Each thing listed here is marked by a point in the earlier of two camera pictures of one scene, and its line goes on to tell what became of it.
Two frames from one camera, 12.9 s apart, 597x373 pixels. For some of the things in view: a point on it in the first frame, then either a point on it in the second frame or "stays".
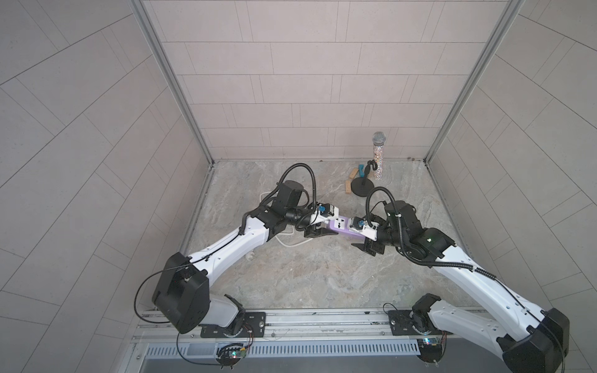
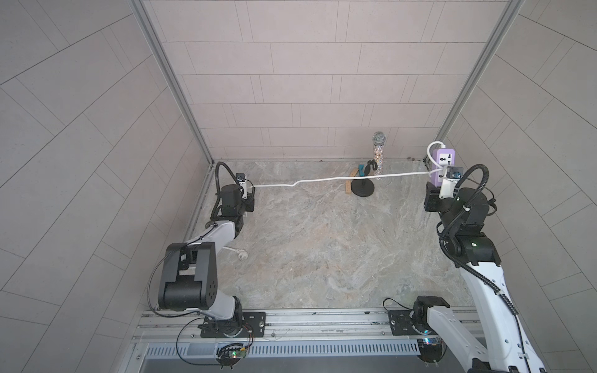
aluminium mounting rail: (345, 326) stays
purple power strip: (341, 224) → (442, 158)
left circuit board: (229, 354) stays
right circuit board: (431, 349) stays
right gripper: (368, 245) → (432, 196)
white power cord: (285, 234) → (434, 170)
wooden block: (348, 183) stays
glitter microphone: (378, 139) stays
